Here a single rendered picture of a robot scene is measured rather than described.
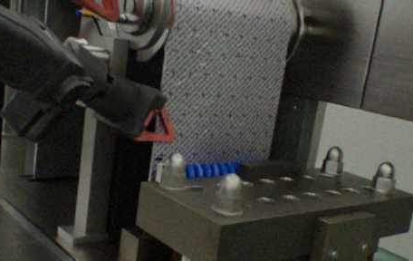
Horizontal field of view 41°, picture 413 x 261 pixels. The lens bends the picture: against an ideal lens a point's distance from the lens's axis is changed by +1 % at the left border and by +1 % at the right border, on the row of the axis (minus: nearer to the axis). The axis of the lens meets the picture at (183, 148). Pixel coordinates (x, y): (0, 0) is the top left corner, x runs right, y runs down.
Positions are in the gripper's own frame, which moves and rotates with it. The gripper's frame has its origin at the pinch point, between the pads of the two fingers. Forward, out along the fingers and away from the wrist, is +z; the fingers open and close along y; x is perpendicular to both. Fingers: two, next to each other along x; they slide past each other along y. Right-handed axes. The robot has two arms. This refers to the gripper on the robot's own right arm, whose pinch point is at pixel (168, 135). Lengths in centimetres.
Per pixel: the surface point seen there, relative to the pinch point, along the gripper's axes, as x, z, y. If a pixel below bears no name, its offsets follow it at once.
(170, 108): 3.3, -2.2, 0.3
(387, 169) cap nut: 12.4, 25.7, 17.2
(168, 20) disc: 12.4, -9.8, 0.4
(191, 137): 1.7, 3.8, 0.3
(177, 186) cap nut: -5.8, -1.2, 8.4
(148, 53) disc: 8.2, -7.5, -3.5
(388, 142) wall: 92, 250, -120
